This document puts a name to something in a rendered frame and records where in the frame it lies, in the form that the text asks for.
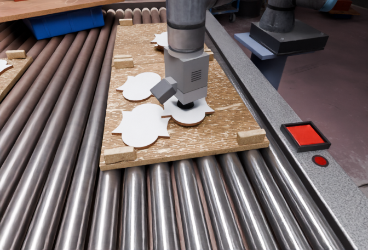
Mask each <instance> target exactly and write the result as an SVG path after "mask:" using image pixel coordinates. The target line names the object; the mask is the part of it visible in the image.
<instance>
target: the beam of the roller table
mask: <svg viewBox="0 0 368 250"><path fill-rule="evenodd" d="M205 32H206V33H207V35H208V36H209V38H210V39H211V41H212V43H213V44H214V46H215V47H216V49H217V50H218V52H219V53H220V55H221V56H222V58H223V60H224V61H225V63H226V64H227V66H228V67H229V69H230V71H231V72H232V74H233V75H234V77H235V78H236V80H237V81H238V83H239V84H240V86H241V88H242V89H243V91H244V92H245V94H246V96H247V97H248V98H249V100H250V102H251V103H252V105H253V106H254V108H255V110H256V111H257V113H258V114H259V116H260V117H261V119H262V120H263V122H264V123H265V125H266V127H267V128H268V130H269V131H270V133H271V135H272V136H273V138H274V139H275V140H276V142H277V144H278V145H279V147H280V148H281V150H282V152H283V153H284V155H285V156H286V158H287V159H288V161H289V162H290V164H291V165H292V167H293V169H294V170H295V172H296V173H297V175H298V176H299V178H300V180H301V181H302V182H303V184H304V186H305V187H306V189H307V190H308V192H309V193H310V195H311V197H312V198H313V200H314V201H315V203H316V204H317V206H318V207H319V209H320V210H321V212H322V214H323V215H324V217H325V218H326V220H327V222H328V223H329V224H330V226H331V228H332V229H333V231H334V232H335V234H336V236H337V237H338V239H339V240H340V242H341V244H342V245H343V246H344V248H345V249H346V250H368V198H367V197H366V196H365V195H364V194H363V192H362V191H361V190H360V189H359V188H358V187H357V185H356V184H355V183H354V181H352V180H351V178H350V177H349V176H348V174H347V173H346V172H345V171H344V170H343V169H342V167H341V166H340V165H339V164H338V163H337V162H336V160H335V159H334V158H333V157H332V156H331V155H330V153H329V152H328V151H327V149H325V150H317V151H308V152H299V153H296V152H295V150H294V149H293V147H292V146H291V145H290V143H289V142H288V140H287V139H286V137H285V136H284V135H283V133H282V132H281V130H280V127H281V124H286V123H296V122H303V121H302V120H301V119H300V118H299V117H298V116H297V114H296V113H295V112H294V111H293V109H292V108H291V107H290V106H289V105H288V104H287V102H286V101H285V100H284V99H283V98H282V97H281V95H280V94H279V93H278V92H277V91H276V89H275V88H274V87H273V86H272V85H271V84H270V82H269V81H268V80H267V79H266V78H265V76H264V75H263V74H262V73H261V72H260V70H259V69H258V68H257V67H256V66H255V65H254V63H253V62H252V61H251V60H250V59H249V58H248V56H247V55H246V54H245V53H244V52H243V51H242V49H241V48H240V47H239V46H238V45H237V44H236V42H235V41H234V40H233V38H232V37H231V36H230V35H229V34H228V33H227V31H226V30H225V29H224V28H223V27H222V26H221V24H220V23H219V22H218V21H217V20H216V19H215V17H214V16H213V15H212V14H211V13H210V12H209V10H208V9H207V10H206V19H205ZM314 155H320V156H323V157H325V158H326V159H327V160H328V162H329V165H328V166H327V167H320V166H317V165H316V164H315V163H314V162H313V161H312V157H313V156H314Z"/></svg>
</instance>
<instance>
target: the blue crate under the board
mask: <svg viewBox="0 0 368 250"><path fill-rule="evenodd" d="M101 7H103V6H102V5H99V6H95V7H89V8H83V9H76V10H70V11H66V12H60V13H54V14H47V15H41V16H35V17H31V18H24V19H22V21H23V22H24V24H25V25H26V26H27V28H28V29H29V30H30V31H31V32H32V34H33V35H34V36H35V37H36V39H37V40H41V39H46V38H50V37H55V36H61V35H65V34H68V33H74V32H78V31H83V30H88V29H93V28H96V27H101V26H104V25H105V22H104V17H103V14H102V9H101Z"/></svg>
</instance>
